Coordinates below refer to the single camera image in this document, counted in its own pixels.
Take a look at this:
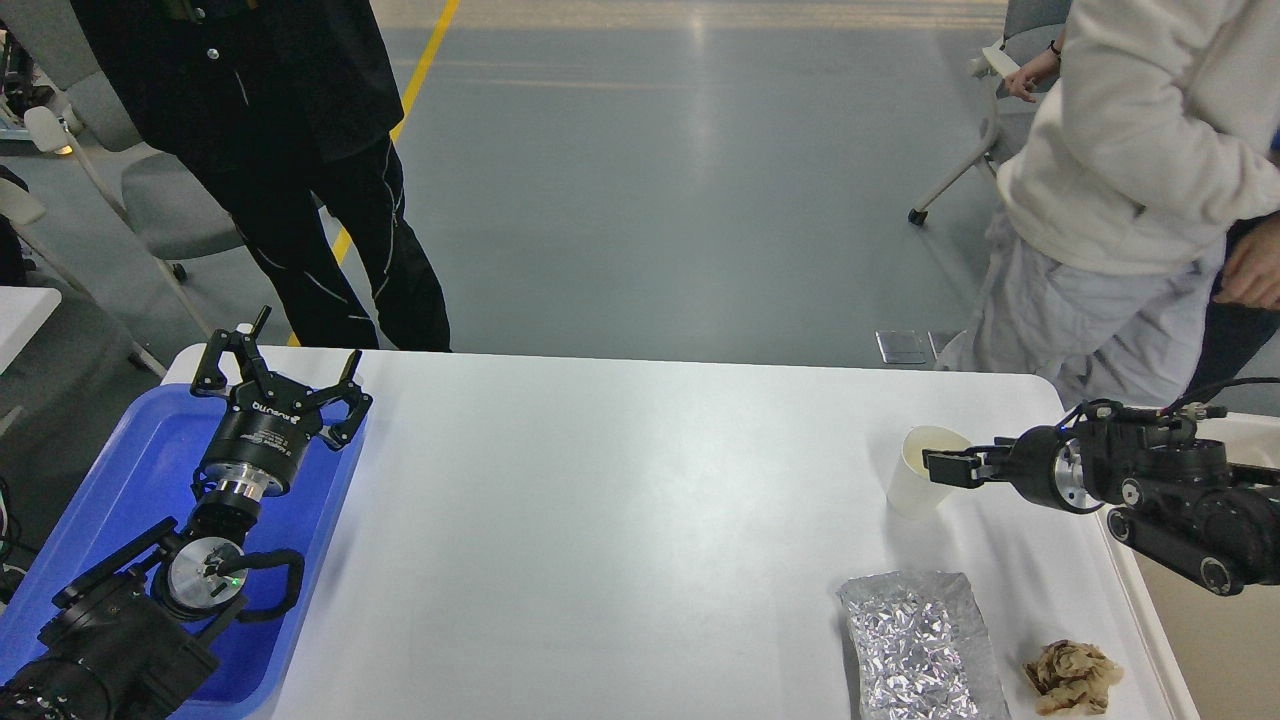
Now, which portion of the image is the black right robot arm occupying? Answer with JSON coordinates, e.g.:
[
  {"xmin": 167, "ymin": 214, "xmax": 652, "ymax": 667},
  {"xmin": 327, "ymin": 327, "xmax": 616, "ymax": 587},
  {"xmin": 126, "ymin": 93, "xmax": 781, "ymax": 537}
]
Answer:
[{"xmin": 920, "ymin": 383, "xmax": 1279, "ymax": 596}]

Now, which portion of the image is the grey chair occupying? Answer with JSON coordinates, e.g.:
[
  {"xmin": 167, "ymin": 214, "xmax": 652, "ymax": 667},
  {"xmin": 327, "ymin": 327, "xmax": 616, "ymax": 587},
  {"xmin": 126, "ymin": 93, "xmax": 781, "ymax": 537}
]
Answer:
[
  {"xmin": 3, "ymin": 1, "xmax": 242, "ymax": 333},
  {"xmin": 908, "ymin": 0, "xmax": 1071, "ymax": 225}
]

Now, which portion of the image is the crumpled brown paper ball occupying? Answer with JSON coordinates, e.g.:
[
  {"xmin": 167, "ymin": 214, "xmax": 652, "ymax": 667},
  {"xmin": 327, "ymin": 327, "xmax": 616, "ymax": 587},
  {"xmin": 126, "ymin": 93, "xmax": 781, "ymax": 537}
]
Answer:
[{"xmin": 1023, "ymin": 639, "xmax": 1125, "ymax": 717}]

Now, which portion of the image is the crumpled aluminium foil sheet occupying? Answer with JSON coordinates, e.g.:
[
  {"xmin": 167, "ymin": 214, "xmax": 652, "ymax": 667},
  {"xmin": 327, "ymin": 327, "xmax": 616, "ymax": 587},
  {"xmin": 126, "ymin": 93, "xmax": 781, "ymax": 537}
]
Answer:
[{"xmin": 837, "ymin": 570, "xmax": 1011, "ymax": 719}]

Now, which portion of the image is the metal floor plate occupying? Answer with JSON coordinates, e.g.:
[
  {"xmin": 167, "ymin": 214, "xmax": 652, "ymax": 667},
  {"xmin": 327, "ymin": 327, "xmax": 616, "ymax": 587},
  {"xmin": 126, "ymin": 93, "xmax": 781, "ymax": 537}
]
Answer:
[
  {"xmin": 876, "ymin": 331, "xmax": 928, "ymax": 365},
  {"xmin": 925, "ymin": 331, "xmax": 961, "ymax": 360}
]

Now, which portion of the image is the blue plastic tray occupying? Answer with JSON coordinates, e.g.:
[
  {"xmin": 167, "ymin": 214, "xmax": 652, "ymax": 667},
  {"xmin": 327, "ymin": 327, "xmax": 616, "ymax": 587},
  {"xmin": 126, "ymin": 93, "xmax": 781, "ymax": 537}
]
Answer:
[{"xmin": 0, "ymin": 383, "xmax": 369, "ymax": 720}]

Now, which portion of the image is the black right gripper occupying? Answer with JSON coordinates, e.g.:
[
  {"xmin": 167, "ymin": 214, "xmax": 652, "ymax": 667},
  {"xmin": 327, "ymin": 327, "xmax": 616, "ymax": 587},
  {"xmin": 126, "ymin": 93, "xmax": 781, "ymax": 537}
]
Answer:
[{"xmin": 922, "ymin": 427, "xmax": 1091, "ymax": 514}]

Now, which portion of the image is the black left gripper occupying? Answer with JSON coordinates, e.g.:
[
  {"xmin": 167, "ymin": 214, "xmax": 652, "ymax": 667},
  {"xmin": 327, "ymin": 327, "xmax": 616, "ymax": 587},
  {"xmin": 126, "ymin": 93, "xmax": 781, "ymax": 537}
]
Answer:
[{"xmin": 188, "ymin": 306, "xmax": 372, "ymax": 495}]

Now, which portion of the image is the white paper cup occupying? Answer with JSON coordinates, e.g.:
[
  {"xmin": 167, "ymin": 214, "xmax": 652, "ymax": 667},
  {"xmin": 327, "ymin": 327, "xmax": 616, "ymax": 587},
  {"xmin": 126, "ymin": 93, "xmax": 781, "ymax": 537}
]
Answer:
[{"xmin": 884, "ymin": 425, "xmax": 972, "ymax": 519}]

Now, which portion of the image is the grey chair left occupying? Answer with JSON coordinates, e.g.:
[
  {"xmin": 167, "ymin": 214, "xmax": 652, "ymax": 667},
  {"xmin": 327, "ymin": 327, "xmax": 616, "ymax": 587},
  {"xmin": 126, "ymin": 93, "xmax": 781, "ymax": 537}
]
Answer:
[{"xmin": 3, "ymin": 1, "xmax": 242, "ymax": 333}]

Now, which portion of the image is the left metal floor plate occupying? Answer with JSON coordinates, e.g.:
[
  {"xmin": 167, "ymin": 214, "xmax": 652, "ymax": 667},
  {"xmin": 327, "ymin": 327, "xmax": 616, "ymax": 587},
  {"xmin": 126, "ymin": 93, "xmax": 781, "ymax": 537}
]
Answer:
[{"xmin": 876, "ymin": 331, "xmax": 928, "ymax": 365}]

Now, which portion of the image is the right metal floor plate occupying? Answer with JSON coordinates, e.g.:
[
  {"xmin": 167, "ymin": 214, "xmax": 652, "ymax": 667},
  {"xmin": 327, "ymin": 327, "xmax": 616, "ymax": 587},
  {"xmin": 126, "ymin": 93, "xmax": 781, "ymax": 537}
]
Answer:
[{"xmin": 925, "ymin": 331, "xmax": 961, "ymax": 360}]

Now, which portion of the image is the white side table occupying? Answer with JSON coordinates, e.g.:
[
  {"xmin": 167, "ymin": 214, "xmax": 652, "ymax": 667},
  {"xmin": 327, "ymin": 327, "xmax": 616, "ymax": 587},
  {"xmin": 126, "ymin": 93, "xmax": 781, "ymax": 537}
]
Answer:
[{"xmin": 1, "ymin": 286, "xmax": 63, "ymax": 373}]

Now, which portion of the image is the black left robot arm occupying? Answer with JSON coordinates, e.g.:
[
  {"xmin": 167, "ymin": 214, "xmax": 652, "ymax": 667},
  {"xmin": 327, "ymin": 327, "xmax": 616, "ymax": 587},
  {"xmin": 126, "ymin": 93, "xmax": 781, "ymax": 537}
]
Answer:
[{"xmin": 3, "ymin": 325, "xmax": 372, "ymax": 719}]

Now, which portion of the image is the person in white hoodie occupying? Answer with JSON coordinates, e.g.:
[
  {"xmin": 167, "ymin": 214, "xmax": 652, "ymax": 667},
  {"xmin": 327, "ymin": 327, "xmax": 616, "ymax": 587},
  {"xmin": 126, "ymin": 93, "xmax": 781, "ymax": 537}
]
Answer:
[{"xmin": 937, "ymin": 1, "xmax": 1279, "ymax": 406}]

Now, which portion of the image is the person in black clothes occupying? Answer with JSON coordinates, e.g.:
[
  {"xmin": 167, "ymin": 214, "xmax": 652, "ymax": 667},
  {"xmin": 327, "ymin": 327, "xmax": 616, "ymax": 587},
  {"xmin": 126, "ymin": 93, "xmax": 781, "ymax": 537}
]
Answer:
[{"xmin": 72, "ymin": 1, "xmax": 451, "ymax": 352}]

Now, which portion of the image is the grey chair right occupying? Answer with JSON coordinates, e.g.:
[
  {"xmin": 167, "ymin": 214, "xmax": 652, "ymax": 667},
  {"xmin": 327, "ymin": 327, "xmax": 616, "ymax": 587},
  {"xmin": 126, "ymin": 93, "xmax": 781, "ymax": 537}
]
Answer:
[{"xmin": 908, "ymin": 0, "xmax": 1071, "ymax": 225}]

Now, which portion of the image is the person in dark jeans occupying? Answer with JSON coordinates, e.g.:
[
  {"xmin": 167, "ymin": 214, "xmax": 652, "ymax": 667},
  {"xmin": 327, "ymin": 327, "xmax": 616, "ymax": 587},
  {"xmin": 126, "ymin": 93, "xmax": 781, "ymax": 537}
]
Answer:
[{"xmin": 1188, "ymin": 213, "xmax": 1279, "ymax": 402}]

